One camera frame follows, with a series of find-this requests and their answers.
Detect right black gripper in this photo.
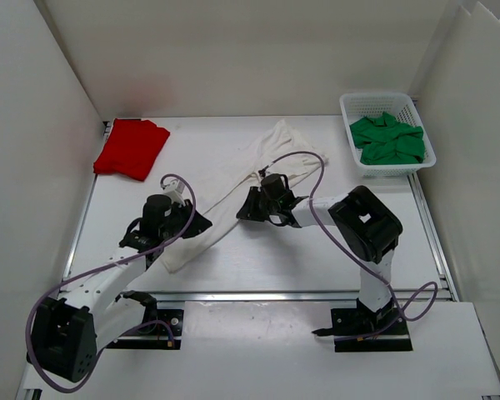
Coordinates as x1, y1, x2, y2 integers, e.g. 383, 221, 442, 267
239, 187, 282, 222

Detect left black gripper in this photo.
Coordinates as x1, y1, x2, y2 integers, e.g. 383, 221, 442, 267
159, 198, 213, 241

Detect white t-shirt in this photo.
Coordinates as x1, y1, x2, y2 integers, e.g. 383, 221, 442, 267
158, 120, 328, 273

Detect red t-shirt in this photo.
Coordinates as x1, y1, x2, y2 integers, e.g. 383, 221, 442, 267
93, 118, 170, 182

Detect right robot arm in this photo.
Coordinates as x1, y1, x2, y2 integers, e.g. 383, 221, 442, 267
236, 173, 403, 333

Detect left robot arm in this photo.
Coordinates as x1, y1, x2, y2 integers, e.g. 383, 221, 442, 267
27, 194, 213, 383

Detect white plastic basket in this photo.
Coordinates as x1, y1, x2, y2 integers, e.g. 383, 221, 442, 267
340, 92, 436, 177

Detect green garment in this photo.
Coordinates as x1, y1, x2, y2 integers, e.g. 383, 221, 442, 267
349, 112, 426, 165

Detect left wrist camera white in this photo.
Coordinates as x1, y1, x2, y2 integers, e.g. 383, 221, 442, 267
161, 178, 185, 205

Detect aluminium rail front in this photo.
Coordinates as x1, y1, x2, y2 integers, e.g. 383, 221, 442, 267
150, 291, 358, 303

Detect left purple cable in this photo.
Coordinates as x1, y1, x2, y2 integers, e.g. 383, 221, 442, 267
26, 173, 198, 393

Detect purple cable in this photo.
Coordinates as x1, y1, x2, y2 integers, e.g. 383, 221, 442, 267
257, 152, 438, 323
26, 173, 198, 393

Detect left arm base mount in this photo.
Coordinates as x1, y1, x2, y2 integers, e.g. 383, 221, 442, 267
107, 291, 184, 351

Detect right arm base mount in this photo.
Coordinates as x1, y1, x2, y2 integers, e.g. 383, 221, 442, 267
312, 299, 413, 353

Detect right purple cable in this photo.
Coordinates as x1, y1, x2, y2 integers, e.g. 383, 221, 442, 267
257, 152, 438, 323

